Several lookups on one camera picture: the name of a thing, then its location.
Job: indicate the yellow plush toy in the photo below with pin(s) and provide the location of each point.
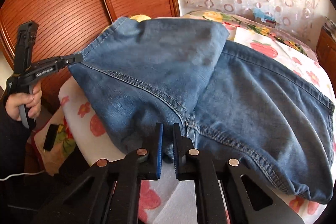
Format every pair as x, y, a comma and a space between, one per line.
139, 18

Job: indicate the white strawberry print sheet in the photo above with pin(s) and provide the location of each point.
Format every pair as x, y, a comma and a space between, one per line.
246, 35

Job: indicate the blue denim pants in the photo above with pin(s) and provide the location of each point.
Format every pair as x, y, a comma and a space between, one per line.
157, 69

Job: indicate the cardboard box with blue contents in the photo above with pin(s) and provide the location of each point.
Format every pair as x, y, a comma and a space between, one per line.
265, 20

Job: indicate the long wooden cabinet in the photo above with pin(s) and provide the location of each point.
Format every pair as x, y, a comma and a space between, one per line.
326, 48

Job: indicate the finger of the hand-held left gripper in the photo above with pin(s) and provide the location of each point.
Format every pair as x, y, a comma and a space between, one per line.
69, 61

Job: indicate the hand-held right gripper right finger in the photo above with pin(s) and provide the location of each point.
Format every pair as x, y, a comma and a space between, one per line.
175, 155

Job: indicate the person's left forearm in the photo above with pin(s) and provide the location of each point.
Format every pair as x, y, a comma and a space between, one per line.
13, 140

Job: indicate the floral blanket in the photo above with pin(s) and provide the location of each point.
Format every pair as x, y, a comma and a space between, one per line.
210, 16

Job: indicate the person's left hand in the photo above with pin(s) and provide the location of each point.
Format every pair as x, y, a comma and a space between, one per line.
35, 102

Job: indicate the stack of papers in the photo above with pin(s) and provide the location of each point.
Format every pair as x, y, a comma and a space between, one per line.
330, 26

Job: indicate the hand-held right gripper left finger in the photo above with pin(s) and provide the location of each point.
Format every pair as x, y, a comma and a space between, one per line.
158, 153

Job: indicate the black rectangular block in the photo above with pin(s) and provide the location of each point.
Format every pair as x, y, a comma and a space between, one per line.
51, 138

